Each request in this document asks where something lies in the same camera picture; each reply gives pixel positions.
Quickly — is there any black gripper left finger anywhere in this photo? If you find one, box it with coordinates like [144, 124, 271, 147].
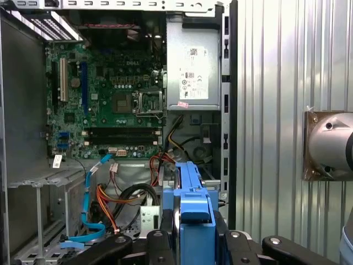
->
[79, 209, 181, 265]

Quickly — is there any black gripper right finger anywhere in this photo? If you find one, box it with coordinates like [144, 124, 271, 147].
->
[214, 211, 340, 265]

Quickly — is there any hard disk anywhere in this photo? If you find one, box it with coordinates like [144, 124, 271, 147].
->
[162, 161, 217, 265]

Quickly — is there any red yellow orange power wire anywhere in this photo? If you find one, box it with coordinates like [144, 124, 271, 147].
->
[95, 184, 146, 234]

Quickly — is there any blue data wire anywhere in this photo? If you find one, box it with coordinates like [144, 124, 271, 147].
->
[59, 153, 114, 249]

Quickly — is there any grey metal disk bay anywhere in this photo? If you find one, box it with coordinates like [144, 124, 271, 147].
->
[7, 165, 89, 265]

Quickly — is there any black RAM slot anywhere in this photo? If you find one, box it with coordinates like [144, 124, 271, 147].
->
[84, 141, 162, 146]
[84, 137, 162, 142]
[84, 131, 162, 136]
[84, 126, 162, 132]

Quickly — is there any CPU socket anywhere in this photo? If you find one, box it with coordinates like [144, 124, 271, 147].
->
[112, 92, 134, 114]

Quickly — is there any metal socket cover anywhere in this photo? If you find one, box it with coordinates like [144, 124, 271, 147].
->
[136, 90, 164, 115]

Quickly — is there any green motherboard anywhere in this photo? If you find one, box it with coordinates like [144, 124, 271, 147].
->
[44, 41, 168, 161]

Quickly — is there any blue expansion slot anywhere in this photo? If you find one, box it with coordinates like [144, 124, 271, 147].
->
[81, 62, 89, 116]

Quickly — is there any white expansion slot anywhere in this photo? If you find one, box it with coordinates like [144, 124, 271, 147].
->
[60, 57, 69, 102]

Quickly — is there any black open PC case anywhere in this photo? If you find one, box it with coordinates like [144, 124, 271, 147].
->
[0, 0, 239, 265]

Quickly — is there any black expansion slot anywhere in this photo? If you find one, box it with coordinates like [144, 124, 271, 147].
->
[51, 59, 60, 105]

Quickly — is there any grey power supply unit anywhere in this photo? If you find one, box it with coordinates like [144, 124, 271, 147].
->
[166, 20, 223, 111]

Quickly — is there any black cable loop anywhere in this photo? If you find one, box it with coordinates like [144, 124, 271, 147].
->
[111, 183, 162, 238]

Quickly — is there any red orange wire bundle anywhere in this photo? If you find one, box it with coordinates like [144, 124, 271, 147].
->
[149, 153, 177, 188]

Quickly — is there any yellow black power wire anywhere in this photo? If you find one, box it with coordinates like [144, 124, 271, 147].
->
[164, 115, 213, 168]

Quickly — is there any red black twisted fan wire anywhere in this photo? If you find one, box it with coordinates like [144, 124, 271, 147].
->
[83, 23, 137, 29]

